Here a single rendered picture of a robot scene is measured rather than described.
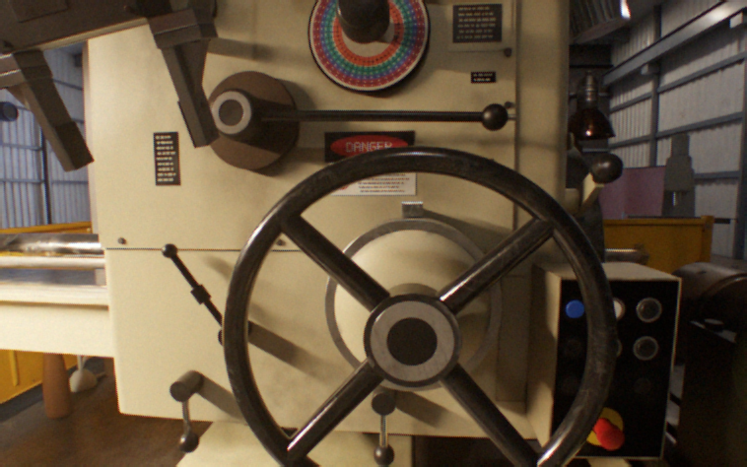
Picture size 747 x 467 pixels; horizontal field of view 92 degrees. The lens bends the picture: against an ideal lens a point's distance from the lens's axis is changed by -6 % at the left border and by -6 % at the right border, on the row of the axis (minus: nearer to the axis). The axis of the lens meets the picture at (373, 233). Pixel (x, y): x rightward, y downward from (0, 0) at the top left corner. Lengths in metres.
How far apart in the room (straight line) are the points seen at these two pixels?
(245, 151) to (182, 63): 0.28
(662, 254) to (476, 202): 3.06
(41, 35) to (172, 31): 0.10
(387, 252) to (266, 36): 0.38
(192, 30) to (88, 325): 1.00
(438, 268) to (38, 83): 0.43
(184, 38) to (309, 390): 0.53
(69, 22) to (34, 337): 1.09
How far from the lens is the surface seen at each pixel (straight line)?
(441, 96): 0.59
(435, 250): 0.47
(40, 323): 1.35
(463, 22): 0.63
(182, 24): 0.34
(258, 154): 0.60
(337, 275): 0.37
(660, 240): 3.56
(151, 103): 0.72
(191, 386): 0.71
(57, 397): 3.28
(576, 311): 0.53
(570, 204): 0.66
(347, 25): 0.54
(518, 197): 0.35
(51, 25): 0.39
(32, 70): 0.44
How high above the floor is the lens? 1.43
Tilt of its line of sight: 6 degrees down
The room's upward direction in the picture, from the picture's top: straight up
